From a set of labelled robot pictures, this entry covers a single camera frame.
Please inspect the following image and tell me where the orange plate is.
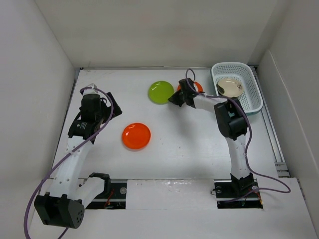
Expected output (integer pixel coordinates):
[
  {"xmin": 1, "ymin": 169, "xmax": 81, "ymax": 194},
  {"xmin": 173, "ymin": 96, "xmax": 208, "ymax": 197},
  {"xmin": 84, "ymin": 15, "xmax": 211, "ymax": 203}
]
[
  {"xmin": 177, "ymin": 81, "xmax": 203, "ymax": 93},
  {"xmin": 122, "ymin": 122, "xmax": 152, "ymax": 150}
]

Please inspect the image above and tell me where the cream plate with leaf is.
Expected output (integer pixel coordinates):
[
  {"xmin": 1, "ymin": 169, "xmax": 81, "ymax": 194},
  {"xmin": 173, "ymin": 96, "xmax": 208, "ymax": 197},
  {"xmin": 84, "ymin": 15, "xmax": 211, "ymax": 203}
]
[{"xmin": 216, "ymin": 78, "xmax": 244, "ymax": 97}]

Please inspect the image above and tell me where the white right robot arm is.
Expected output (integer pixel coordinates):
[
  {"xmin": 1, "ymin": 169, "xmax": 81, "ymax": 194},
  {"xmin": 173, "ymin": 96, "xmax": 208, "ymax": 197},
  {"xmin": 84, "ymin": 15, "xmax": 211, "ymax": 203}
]
[{"xmin": 168, "ymin": 78, "xmax": 254, "ymax": 199}]

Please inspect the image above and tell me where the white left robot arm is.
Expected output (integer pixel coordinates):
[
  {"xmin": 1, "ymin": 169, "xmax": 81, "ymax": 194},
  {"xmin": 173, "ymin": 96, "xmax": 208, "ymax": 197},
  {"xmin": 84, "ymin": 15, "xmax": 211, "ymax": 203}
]
[{"xmin": 34, "ymin": 89, "xmax": 122, "ymax": 229}]

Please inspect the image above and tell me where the white perforated plastic bin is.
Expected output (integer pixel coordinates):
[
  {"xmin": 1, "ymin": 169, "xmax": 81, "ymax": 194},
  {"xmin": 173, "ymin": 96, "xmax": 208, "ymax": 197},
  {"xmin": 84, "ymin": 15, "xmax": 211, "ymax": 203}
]
[{"xmin": 210, "ymin": 62, "xmax": 264, "ymax": 116}]

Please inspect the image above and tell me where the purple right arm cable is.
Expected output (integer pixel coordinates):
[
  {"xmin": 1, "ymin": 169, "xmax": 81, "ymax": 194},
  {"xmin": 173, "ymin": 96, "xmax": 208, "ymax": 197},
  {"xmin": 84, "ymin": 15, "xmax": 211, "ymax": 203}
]
[{"xmin": 185, "ymin": 68, "xmax": 292, "ymax": 204}]

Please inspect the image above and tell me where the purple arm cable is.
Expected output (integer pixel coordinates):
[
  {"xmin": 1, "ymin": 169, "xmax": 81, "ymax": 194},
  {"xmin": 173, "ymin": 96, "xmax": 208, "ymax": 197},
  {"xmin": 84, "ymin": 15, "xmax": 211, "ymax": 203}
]
[
  {"xmin": 24, "ymin": 86, "xmax": 115, "ymax": 239},
  {"xmin": 185, "ymin": 68, "xmax": 292, "ymax": 204}
]

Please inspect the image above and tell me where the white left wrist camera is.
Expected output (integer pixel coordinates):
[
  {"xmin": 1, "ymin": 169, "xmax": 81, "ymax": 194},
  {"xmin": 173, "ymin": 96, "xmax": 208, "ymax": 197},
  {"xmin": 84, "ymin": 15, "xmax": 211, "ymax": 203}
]
[{"xmin": 80, "ymin": 83, "xmax": 99, "ymax": 96}]

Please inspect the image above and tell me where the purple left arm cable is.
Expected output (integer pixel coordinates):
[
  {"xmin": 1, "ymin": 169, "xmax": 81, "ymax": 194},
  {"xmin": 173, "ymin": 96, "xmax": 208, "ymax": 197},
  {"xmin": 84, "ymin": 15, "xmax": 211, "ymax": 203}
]
[{"xmin": 24, "ymin": 86, "xmax": 115, "ymax": 239}]

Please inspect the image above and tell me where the black metal base rail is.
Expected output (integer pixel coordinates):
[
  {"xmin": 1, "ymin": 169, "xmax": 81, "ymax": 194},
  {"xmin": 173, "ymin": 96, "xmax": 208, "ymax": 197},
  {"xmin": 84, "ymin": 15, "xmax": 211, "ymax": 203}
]
[{"xmin": 87, "ymin": 179, "xmax": 263, "ymax": 210}]

